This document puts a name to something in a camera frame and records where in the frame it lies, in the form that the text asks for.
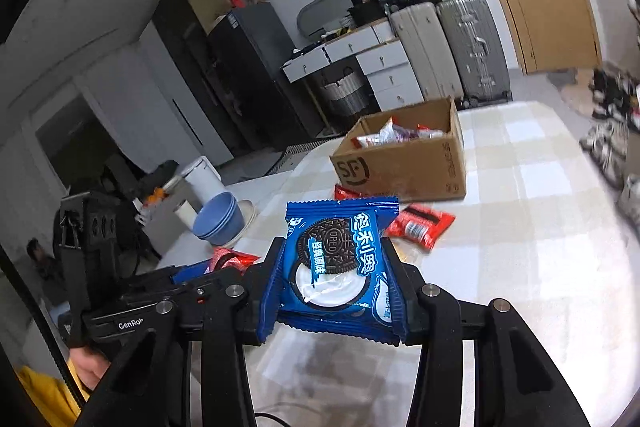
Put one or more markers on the blue bowl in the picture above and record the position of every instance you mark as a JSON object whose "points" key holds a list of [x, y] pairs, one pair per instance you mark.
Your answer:
{"points": [[227, 232], [215, 212]]}

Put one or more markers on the woven basket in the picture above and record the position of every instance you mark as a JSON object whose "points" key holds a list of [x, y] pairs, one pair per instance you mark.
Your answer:
{"points": [[345, 94]]}

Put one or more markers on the person's left forearm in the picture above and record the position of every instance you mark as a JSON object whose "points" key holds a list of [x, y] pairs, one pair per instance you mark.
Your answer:
{"points": [[45, 402]]}

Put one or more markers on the white trash can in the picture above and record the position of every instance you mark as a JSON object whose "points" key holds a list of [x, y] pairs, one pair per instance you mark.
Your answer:
{"points": [[202, 179]]}

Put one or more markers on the person's left hand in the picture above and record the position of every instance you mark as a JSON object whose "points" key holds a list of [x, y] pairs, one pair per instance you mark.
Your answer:
{"points": [[90, 367]]}

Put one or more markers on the white drawer desk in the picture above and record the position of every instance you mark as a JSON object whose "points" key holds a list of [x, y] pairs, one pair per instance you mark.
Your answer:
{"points": [[390, 62]]}

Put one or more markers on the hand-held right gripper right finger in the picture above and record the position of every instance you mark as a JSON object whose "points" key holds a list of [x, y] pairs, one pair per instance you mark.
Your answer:
{"points": [[407, 287]]}

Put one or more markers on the black refrigerator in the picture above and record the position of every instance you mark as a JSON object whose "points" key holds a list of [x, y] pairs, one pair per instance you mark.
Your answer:
{"points": [[255, 72]]}

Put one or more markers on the white suitcase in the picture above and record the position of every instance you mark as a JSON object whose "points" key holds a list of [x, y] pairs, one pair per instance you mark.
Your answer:
{"points": [[425, 47]]}

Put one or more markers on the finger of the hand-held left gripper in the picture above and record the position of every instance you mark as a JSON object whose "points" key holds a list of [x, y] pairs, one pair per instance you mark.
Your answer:
{"points": [[215, 281], [192, 269]]}

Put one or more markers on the dark cloth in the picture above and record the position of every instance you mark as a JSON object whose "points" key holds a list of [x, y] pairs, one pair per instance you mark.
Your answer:
{"points": [[157, 174]]}

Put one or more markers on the red white noodle packet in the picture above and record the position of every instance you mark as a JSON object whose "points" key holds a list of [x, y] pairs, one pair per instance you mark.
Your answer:
{"points": [[375, 138], [427, 132]]}

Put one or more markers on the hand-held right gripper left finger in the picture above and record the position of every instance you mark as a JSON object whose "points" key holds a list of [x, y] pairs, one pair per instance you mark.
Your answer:
{"points": [[255, 287]]}

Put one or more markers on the blue cookie packet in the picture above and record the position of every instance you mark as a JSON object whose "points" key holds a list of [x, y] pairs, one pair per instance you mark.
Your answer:
{"points": [[335, 257]]}

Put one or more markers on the small red snack packet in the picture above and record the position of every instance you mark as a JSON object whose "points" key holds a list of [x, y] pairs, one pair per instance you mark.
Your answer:
{"points": [[347, 193]]}

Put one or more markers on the small orange object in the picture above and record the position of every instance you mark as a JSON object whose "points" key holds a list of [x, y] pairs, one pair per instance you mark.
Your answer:
{"points": [[159, 194]]}

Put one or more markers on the white wardrobe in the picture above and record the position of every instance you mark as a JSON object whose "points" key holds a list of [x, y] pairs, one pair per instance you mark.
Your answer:
{"points": [[170, 107]]}

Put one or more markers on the dark wardrobe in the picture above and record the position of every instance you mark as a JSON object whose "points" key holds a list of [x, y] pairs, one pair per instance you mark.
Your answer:
{"points": [[185, 47]]}

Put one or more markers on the brown cardboard box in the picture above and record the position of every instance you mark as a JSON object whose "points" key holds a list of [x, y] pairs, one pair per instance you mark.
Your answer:
{"points": [[400, 172]]}

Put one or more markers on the white high-top shoe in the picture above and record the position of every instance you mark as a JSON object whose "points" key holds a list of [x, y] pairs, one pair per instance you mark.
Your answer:
{"points": [[630, 199]]}

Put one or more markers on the white plate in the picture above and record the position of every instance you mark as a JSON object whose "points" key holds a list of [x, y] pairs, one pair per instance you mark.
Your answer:
{"points": [[248, 217]]}

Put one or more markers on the grey oval board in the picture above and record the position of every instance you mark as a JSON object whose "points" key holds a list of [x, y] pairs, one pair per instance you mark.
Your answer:
{"points": [[320, 7]]}

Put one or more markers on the striped floor mat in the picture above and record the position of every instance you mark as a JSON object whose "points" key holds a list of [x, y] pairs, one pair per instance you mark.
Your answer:
{"points": [[300, 149]]}

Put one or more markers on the white paper roll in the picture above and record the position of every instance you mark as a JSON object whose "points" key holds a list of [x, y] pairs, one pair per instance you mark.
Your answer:
{"points": [[187, 213]]}

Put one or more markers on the pile of sneakers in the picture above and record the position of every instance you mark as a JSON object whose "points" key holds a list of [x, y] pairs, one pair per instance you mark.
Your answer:
{"points": [[610, 127]]}

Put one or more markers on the orange red snack packet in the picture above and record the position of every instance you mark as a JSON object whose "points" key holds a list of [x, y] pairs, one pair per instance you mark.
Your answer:
{"points": [[230, 259]]}

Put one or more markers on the silver suitcase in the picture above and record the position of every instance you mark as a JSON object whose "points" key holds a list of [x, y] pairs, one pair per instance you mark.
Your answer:
{"points": [[472, 47]]}

